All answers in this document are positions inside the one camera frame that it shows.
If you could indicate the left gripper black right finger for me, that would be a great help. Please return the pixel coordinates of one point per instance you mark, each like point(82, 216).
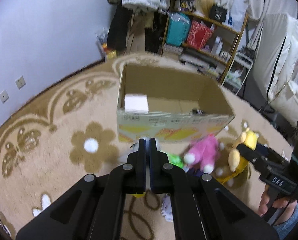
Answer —
point(202, 208)

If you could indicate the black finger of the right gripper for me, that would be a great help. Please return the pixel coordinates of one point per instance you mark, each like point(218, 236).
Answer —
point(261, 159)

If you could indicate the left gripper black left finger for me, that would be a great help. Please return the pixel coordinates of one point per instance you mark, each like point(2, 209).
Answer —
point(91, 209)

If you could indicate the beige floral carpet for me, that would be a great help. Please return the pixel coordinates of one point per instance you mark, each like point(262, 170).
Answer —
point(71, 130)

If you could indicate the wooden shelf unit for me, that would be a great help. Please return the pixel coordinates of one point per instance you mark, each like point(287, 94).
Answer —
point(219, 50)

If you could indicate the wall socket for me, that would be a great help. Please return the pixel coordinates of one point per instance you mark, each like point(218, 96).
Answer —
point(20, 82)
point(4, 96)

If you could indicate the beige hanging trousers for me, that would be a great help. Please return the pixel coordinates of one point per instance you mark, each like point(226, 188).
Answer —
point(135, 41)

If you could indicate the lower wall socket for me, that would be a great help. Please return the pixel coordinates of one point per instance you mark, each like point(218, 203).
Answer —
point(4, 96)

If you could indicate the white rolling cart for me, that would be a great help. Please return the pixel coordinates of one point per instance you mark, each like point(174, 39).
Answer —
point(238, 72)

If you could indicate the green tissue pack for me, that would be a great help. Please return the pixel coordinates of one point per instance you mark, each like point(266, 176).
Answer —
point(175, 160)

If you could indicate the black box marked 40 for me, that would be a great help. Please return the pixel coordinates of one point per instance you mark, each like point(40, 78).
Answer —
point(218, 13)

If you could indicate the pink plush toy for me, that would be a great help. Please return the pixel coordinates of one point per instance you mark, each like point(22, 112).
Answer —
point(204, 152)

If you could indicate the blonde wig head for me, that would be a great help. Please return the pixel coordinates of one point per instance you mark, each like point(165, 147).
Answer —
point(204, 6)

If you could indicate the black hanging garment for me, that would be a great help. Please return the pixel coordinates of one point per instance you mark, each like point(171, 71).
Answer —
point(118, 30)

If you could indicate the open cardboard box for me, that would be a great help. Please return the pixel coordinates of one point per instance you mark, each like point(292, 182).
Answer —
point(172, 95)

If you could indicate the person's right hand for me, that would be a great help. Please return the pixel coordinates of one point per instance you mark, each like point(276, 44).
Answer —
point(278, 204)

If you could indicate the white chick plush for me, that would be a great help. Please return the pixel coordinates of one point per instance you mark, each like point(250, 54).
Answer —
point(145, 158)

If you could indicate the black face wash tube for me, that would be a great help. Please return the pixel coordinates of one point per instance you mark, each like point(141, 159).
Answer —
point(197, 112)

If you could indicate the pink swirl roll plush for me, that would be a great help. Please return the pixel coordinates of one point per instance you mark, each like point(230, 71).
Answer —
point(136, 103)

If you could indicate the yellow plush toy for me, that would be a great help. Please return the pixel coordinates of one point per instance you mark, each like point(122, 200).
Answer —
point(236, 162)

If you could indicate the red patterned bag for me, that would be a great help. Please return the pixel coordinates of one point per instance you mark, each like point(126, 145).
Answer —
point(198, 35)

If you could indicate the cream folded mattress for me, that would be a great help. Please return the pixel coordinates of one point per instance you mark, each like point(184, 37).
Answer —
point(274, 66)

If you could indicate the stack of books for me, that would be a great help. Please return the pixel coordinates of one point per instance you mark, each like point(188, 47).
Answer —
point(170, 50)

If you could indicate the upper wall socket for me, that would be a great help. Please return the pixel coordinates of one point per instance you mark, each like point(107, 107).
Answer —
point(20, 82)

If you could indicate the plastic bag of toys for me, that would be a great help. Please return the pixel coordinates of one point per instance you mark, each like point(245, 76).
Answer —
point(101, 42)

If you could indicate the teal tote bag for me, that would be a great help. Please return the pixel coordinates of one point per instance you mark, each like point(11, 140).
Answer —
point(178, 28)

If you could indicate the lavender plush cushion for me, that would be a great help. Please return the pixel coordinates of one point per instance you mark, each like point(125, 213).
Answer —
point(166, 208)

